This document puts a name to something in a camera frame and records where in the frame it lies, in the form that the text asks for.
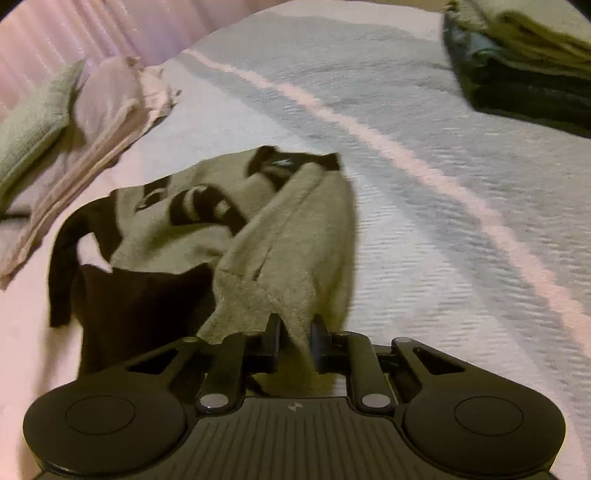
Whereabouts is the grey and black TJC sweater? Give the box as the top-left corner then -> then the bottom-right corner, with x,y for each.
48,146 -> 356,397

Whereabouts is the pink grey bedspread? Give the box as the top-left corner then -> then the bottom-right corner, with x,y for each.
1,1 -> 590,479

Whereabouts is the green knitted cushion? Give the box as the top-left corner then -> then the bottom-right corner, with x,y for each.
1,60 -> 85,197

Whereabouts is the stack of folded clothes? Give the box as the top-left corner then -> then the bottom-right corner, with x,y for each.
443,1 -> 590,137

